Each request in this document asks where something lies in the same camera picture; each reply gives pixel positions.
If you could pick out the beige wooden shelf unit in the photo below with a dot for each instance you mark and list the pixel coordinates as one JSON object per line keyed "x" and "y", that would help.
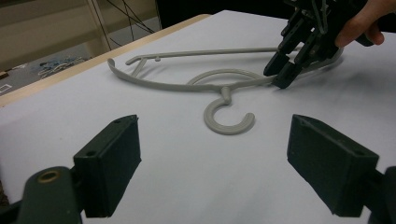
{"x": 37, "y": 37}

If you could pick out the white table cover sheet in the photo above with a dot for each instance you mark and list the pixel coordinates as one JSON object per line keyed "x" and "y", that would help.
{"x": 186, "y": 174}

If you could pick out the pile of pale hangers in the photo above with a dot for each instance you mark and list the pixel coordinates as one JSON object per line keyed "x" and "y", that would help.
{"x": 59, "y": 66}

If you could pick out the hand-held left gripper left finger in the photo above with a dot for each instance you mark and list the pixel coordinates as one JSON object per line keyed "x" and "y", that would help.
{"x": 109, "y": 161}

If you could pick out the wooden table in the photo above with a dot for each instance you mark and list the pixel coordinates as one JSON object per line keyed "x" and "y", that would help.
{"x": 93, "y": 60}

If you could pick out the dark curtain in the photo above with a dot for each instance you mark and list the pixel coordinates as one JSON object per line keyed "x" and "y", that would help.
{"x": 218, "y": 7}

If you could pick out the grey plastic clothes hanger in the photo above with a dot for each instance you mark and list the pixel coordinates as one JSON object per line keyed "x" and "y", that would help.
{"x": 229, "y": 129}

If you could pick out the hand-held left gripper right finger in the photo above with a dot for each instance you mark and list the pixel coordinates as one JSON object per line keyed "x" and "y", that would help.
{"x": 330, "y": 161}

